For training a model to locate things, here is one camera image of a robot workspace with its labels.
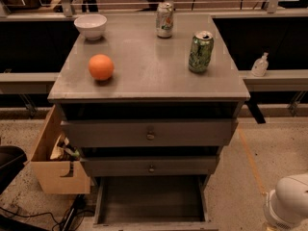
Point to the white ceramic bowl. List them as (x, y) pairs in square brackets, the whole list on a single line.
[(91, 26)]

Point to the grey middle drawer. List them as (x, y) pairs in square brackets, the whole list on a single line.
[(149, 166)]

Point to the clear sanitizer bottle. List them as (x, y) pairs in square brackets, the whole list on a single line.
[(260, 66)]

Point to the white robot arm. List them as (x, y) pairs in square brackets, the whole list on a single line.
[(286, 206)]

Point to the grey top drawer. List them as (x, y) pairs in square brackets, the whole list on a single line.
[(145, 133)]

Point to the orange ball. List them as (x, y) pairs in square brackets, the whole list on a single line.
[(101, 67)]

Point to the grey drawer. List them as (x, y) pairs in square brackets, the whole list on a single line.
[(151, 203), (149, 166), (145, 133)]

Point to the grey drawer cabinet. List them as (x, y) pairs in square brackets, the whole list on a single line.
[(151, 81)]

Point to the grey bottom drawer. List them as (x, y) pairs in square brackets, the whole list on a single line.
[(151, 203)]

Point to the wooden box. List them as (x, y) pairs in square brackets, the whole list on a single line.
[(56, 177)]

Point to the green soda can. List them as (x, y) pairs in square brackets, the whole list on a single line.
[(201, 51)]

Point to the white soda can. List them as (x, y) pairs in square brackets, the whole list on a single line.
[(164, 20)]

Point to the crumpled items in box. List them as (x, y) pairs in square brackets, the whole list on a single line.
[(63, 150)]

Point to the black chair edge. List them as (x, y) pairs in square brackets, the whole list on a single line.
[(12, 159)]

